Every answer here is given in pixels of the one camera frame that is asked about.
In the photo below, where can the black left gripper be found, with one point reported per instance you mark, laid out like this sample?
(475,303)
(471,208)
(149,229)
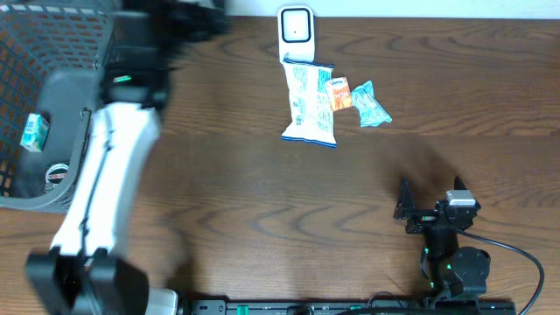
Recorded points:
(217,19)

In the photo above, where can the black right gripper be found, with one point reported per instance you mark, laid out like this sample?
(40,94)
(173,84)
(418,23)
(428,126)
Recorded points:
(405,209)

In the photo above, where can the teal packet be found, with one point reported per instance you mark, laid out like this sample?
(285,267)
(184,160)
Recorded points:
(372,113)

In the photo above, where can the orange tissue pack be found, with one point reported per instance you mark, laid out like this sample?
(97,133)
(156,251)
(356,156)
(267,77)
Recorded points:
(339,94)

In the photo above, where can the white blue snack bag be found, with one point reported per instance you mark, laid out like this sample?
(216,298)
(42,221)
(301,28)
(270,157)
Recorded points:
(310,109)

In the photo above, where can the small green white carton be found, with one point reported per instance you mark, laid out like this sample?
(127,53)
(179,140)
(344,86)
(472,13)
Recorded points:
(35,133)

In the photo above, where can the round can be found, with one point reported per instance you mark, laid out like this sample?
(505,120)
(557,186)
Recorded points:
(56,173)

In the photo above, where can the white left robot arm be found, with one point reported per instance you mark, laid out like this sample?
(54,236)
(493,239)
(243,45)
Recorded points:
(85,270)

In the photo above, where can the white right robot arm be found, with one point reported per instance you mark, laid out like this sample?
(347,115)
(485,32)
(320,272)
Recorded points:
(457,273)

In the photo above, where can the white barcode scanner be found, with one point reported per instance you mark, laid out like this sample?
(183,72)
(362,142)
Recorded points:
(296,35)

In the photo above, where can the grey plastic mesh basket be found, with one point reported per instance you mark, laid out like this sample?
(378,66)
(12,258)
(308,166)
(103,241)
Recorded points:
(51,52)

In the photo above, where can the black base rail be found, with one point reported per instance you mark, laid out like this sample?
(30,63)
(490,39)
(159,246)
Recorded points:
(377,306)

